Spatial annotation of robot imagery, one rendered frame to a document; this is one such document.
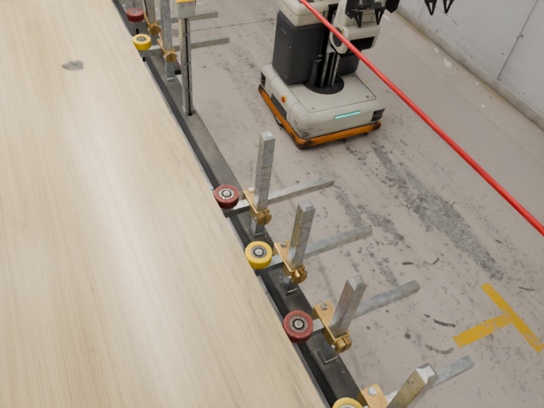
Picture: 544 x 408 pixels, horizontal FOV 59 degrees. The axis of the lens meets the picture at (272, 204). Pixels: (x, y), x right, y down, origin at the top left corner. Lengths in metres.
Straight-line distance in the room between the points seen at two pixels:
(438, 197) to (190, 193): 1.89
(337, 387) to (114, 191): 0.89
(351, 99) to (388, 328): 1.46
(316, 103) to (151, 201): 1.74
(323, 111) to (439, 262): 1.12
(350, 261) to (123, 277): 1.48
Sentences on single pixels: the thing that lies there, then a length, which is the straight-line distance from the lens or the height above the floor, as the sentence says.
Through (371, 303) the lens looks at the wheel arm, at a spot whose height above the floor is 0.86.
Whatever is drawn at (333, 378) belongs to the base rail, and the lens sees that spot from 1.47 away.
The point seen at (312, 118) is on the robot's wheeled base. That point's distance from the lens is 2.94.
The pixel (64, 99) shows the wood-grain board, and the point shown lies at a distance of 1.98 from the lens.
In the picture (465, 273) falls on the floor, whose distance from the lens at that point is 2.77.
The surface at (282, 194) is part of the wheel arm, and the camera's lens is 1.65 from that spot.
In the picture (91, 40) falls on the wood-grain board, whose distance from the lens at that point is 2.33.
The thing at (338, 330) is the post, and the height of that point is 0.90.
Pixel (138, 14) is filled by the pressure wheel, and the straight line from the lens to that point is 2.50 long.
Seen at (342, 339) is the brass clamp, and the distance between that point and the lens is 1.33.
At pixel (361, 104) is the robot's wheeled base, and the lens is 3.13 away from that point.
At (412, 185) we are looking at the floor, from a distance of 3.09.
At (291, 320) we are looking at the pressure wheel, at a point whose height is 0.90.
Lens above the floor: 2.03
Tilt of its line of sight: 48 degrees down
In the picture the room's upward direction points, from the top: 8 degrees clockwise
